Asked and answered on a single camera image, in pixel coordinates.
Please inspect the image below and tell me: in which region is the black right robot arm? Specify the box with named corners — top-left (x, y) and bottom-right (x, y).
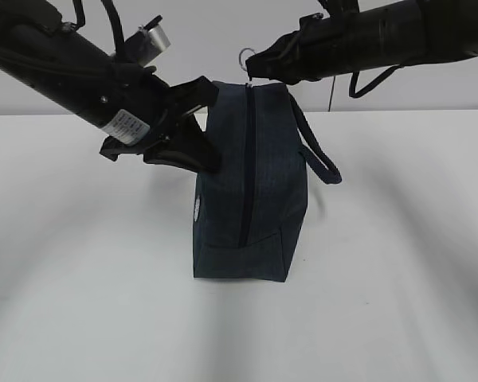
top-left (245, 1), bottom-right (478, 85)

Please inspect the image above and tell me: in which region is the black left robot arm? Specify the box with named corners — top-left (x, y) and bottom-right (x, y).
top-left (0, 1), bottom-right (221, 173)

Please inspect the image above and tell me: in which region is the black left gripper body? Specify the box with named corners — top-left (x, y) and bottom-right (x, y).
top-left (99, 75), bottom-right (218, 162)

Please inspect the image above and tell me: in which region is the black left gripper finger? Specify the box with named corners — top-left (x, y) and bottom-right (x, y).
top-left (143, 138), bottom-right (207, 173)
top-left (174, 116), bottom-right (221, 173)

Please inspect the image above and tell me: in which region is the silver zipper pull ring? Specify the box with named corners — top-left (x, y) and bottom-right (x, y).
top-left (237, 47), bottom-right (258, 84)

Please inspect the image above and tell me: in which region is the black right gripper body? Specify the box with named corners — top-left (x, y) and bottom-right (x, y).
top-left (270, 14), bottom-right (327, 85)

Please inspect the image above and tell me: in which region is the dark blue lunch bag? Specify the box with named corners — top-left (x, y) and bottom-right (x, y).
top-left (193, 82), bottom-right (342, 283)

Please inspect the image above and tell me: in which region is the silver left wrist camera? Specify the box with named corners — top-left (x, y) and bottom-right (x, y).
top-left (110, 15), bottom-right (170, 68)

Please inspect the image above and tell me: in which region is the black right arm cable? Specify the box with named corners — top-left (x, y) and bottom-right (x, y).
top-left (348, 65), bottom-right (402, 99)

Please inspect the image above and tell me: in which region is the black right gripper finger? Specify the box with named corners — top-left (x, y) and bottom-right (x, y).
top-left (246, 37), bottom-right (299, 80)

